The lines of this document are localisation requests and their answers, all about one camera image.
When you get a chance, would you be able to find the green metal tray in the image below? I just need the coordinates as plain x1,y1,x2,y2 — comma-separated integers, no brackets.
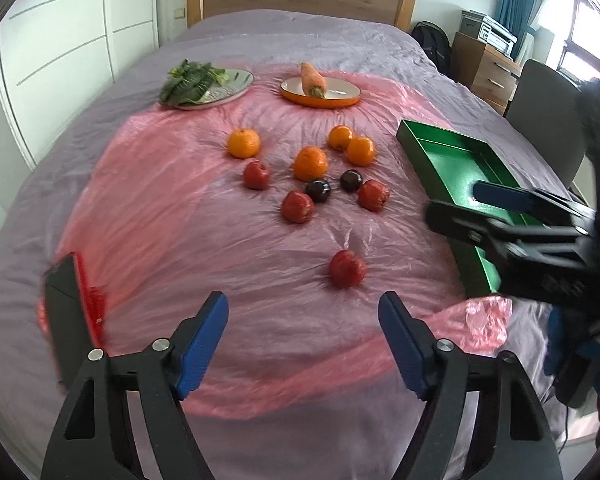
396,120,539,298

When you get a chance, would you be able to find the red apple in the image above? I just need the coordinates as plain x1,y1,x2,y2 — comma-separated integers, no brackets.
242,160,271,191
280,191,314,224
358,180,390,212
328,249,367,288

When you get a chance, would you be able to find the dark plum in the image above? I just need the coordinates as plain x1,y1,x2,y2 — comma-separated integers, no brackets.
304,179,332,204
339,169,364,194

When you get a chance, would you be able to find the large orange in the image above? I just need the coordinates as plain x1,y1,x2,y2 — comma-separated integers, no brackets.
292,145,328,182

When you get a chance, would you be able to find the grey chair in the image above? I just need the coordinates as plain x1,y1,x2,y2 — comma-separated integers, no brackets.
505,60,585,188

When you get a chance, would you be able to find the purple bed cover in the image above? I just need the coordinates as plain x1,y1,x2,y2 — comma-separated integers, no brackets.
0,10,566,479

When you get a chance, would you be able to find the wooden drawer cabinet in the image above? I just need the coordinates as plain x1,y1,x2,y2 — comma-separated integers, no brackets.
450,32,521,116

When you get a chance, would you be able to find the black backpack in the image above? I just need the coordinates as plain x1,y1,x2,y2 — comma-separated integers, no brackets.
411,22,452,75

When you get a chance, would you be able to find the grey printer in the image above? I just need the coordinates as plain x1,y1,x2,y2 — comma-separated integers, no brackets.
460,11,517,58

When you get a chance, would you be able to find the pink plastic sheet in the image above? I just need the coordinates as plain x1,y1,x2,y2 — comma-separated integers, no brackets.
56,65,512,419

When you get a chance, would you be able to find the orange rimmed white dish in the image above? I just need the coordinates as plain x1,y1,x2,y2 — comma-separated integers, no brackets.
279,77,362,110

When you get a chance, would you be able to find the orange carrot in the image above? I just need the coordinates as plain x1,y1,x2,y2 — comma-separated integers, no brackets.
300,62,327,99

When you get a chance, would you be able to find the patterned grey plate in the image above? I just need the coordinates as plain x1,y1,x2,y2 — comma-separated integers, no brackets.
173,68,254,110

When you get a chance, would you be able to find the green leafy bok choy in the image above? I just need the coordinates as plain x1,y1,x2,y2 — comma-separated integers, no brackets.
159,60,230,107

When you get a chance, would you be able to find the white wardrobe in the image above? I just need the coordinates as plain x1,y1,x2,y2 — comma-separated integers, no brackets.
0,0,158,229

